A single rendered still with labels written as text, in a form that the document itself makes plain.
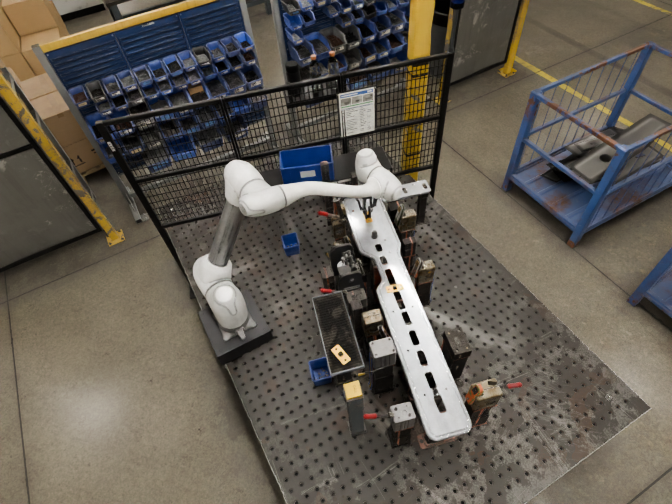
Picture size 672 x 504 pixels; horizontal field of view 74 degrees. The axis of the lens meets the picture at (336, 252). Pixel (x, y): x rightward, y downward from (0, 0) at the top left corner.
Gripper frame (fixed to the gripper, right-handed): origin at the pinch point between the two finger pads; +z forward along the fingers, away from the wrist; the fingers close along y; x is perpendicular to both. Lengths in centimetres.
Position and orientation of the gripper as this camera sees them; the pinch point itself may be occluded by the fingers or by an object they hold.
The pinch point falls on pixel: (367, 212)
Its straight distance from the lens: 240.8
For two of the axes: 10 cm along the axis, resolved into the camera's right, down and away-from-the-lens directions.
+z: 0.8, 6.1, 7.9
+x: -2.3, -7.6, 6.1
